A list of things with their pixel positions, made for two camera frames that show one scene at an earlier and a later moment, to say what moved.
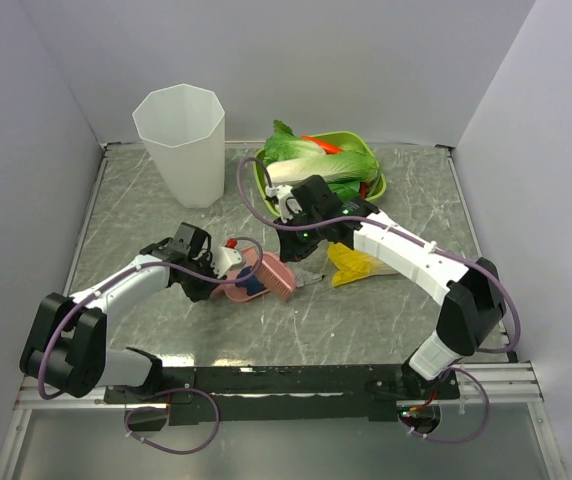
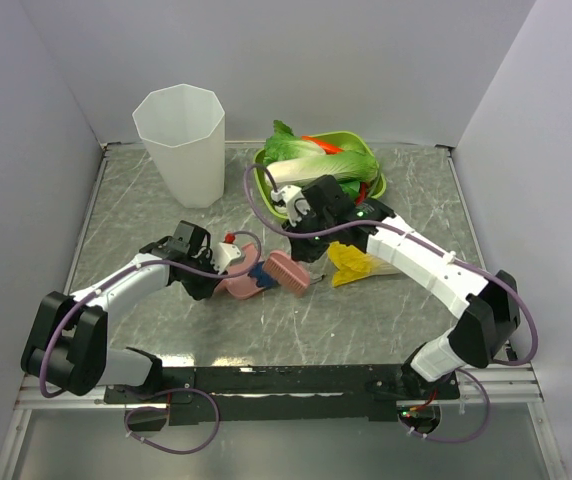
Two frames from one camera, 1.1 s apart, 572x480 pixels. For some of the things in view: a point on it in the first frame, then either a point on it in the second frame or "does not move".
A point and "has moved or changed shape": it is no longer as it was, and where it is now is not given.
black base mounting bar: [288, 393] does not move
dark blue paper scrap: [252, 285] → [264, 280]
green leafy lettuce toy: [283, 145] does not move
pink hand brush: [276, 276] has moved or changed shape
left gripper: [197, 293] does not move
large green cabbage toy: [342, 166] does not move
